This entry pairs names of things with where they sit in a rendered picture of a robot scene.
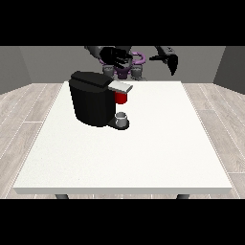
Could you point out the grey robot trunk purple rings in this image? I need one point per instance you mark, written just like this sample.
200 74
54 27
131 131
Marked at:
137 68

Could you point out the red pod holder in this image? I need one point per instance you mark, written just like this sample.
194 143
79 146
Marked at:
120 98

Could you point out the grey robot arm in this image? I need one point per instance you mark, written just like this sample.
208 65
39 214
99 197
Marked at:
93 50
165 49

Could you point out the black coffee machine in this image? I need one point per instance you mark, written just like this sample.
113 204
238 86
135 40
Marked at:
90 100

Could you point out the pale grey machine lid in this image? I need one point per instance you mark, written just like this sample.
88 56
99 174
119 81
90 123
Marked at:
120 85

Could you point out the small grey cup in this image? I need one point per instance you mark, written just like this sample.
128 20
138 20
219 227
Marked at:
121 119

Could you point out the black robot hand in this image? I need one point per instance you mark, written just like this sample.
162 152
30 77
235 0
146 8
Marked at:
114 56
170 60

